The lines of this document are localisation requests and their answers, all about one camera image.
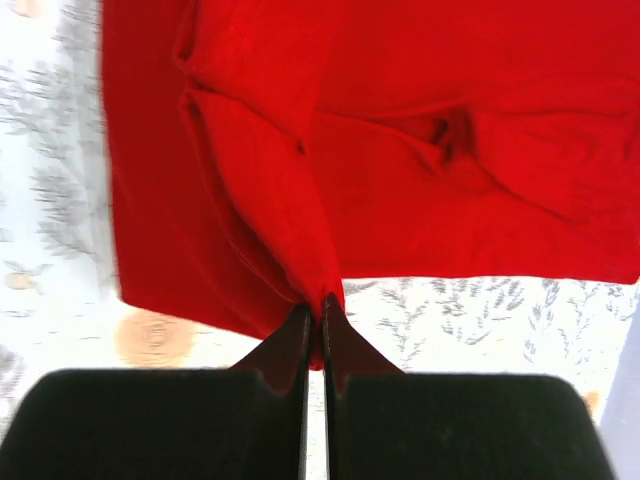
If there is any floral patterned table mat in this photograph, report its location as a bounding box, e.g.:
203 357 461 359
1 1 639 479

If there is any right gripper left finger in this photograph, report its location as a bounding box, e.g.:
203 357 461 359
1 305 311 480

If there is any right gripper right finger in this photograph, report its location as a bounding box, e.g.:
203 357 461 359
322 296 614 480

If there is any red t shirt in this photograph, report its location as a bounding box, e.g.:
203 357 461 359
101 1 639 338

